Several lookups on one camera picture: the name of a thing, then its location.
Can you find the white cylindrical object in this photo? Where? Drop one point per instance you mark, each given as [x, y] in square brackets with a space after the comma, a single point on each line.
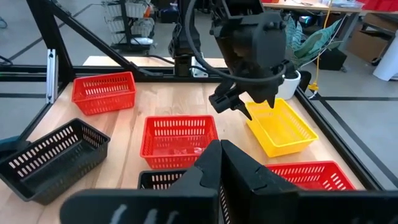
[388, 62]

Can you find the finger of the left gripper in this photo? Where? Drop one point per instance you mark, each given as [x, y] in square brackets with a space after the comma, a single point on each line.
[242, 109]
[271, 101]

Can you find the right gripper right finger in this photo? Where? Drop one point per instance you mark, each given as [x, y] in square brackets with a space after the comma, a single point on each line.
[280, 205]

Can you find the silver aluminium extrusion post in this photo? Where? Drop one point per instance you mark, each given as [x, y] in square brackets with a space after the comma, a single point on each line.
[52, 77]

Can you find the shelving cart white baskets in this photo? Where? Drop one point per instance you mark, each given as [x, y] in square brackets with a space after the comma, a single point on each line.
[136, 9]

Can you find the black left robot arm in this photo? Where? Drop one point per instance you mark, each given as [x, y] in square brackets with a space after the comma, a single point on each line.
[182, 45]

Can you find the black aluminium table frame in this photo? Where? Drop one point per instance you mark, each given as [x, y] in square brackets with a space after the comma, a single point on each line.
[49, 37]

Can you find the yellow plastic basket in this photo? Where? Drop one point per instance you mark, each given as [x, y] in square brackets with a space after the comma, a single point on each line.
[280, 130]

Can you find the black plastic basket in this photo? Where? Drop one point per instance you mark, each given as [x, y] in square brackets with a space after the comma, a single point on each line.
[46, 174]
[158, 180]

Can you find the black floor box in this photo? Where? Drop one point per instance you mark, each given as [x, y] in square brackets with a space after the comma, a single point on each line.
[331, 60]

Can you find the wooden desk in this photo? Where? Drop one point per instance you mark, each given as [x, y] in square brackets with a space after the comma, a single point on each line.
[311, 7]

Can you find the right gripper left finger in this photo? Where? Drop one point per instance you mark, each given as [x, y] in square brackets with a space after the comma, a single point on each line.
[174, 205]

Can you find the cardboard box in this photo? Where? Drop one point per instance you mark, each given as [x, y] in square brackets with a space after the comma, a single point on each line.
[363, 46]

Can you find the red plastic basket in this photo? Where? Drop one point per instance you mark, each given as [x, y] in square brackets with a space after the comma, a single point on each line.
[311, 177]
[174, 146]
[104, 99]

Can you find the green plant in white pot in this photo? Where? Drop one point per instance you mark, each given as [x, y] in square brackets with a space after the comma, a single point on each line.
[289, 88]

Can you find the red storage bins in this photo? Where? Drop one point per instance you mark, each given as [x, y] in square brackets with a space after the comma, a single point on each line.
[379, 4]

